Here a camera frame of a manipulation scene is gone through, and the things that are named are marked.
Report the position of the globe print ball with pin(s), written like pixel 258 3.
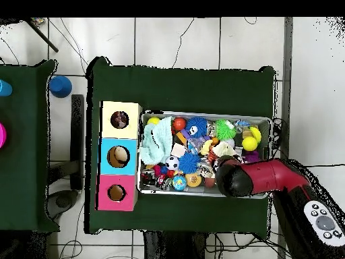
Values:
pixel 179 183

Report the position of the blue spiky rubber ball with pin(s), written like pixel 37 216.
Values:
pixel 188 163

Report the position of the purple spiky toy with eyes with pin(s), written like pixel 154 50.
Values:
pixel 252 156

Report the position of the orange ball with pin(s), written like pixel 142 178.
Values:
pixel 179 123

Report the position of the yellow ball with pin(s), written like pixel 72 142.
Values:
pixel 249 144
pixel 153 121

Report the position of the mint green cloth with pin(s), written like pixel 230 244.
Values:
pixel 156 140

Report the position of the plain wooden block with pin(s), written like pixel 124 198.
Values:
pixel 178 149

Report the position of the green fuzzy toy with eyes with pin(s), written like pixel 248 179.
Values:
pixel 225 129

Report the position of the dark green table cloth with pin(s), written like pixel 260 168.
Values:
pixel 24 162
pixel 178 86

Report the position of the cream knitted cloth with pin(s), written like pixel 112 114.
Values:
pixel 223 150

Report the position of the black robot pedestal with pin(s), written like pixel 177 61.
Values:
pixel 172 247

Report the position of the light blue cup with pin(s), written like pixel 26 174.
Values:
pixel 4 88

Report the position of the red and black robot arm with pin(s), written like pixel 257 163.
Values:
pixel 280 181

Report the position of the wooden box with three holes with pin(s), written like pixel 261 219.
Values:
pixel 118 156

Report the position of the pink round object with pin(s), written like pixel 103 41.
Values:
pixel 2 135

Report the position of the small soccer ball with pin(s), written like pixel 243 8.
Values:
pixel 172 163

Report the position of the shallow clear mesh bin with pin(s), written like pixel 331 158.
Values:
pixel 145 186

